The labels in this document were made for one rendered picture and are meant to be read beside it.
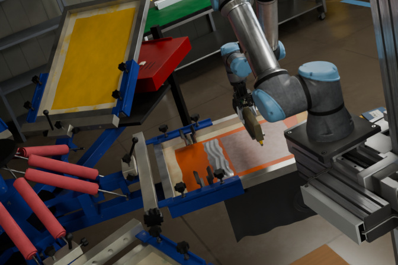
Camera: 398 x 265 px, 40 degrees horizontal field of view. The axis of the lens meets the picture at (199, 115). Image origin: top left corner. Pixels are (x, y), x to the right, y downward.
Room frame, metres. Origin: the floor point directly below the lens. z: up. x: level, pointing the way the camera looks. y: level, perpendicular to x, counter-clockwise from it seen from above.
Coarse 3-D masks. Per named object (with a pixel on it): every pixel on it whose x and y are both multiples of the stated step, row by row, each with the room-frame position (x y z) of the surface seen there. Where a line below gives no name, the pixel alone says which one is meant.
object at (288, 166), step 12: (216, 120) 2.39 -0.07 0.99; (228, 120) 2.36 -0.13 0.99; (204, 132) 2.35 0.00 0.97; (156, 144) 2.34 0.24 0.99; (168, 144) 2.34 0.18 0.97; (156, 156) 2.22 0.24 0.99; (264, 168) 1.85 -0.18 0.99; (276, 168) 1.82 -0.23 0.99; (288, 168) 1.82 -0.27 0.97; (168, 180) 1.99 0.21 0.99; (252, 180) 1.81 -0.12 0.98; (264, 180) 1.81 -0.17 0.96; (168, 192) 1.90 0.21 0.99
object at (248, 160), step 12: (264, 144) 2.09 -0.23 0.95; (276, 144) 2.05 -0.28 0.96; (228, 156) 2.08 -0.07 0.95; (240, 156) 2.05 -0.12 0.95; (252, 156) 2.02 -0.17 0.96; (264, 156) 1.99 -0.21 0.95; (276, 156) 1.96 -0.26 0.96; (288, 156) 1.93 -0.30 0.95; (192, 168) 2.08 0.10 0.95; (204, 168) 2.05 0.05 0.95; (240, 168) 1.96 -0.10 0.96; (252, 168) 1.93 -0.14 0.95; (192, 180) 1.98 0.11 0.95; (204, 180) 1.95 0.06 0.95; (216, 180) 1.93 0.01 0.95
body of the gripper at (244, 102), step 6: (246, 78) 2.08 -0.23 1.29; (234, 84) 2.06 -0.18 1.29; (240, 84) 2.08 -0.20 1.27; (240, 90) 2.06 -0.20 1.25; (246, 90) 2.05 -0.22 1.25; (234, 96) 2.08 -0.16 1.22; (240, 96) 2.03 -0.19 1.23; (246, 96) 2.03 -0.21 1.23; (240, 102) 2.05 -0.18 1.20; (246, 102) 2.05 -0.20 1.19; (252, 102) 2.05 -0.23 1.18
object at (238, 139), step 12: (264, 120) 2.30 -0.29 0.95; (288, 120) 2.23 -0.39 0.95; (228, 132) 2.30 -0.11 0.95; (240, 132) 2.26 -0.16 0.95; (264, 132) 2.19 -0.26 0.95; (276, 132) 2.15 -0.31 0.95; (192, 144) 2.29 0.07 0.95; (228, 144) 2.19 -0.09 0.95; (240, 144) 2.15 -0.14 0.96; (252, 144) 2.12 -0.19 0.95; (180, 156) 2.22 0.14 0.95; (192, 156) 2.18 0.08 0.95; (204, 156) 2.15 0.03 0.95; (180, 168) 2.12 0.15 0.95
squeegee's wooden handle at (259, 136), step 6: (246, 108) 2.10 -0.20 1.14; (246, 114) 2.05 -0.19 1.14; (252, 114) 2.03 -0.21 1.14; (246, 120) 2.06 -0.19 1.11; (252, 120) 1.98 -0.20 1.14; (252, 126) 1.94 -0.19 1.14; (258, 126) 1.93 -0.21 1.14; (252, 132) 1.99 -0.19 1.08; (258, 132) 1.93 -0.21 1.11; (258, 138) 1.92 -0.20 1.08
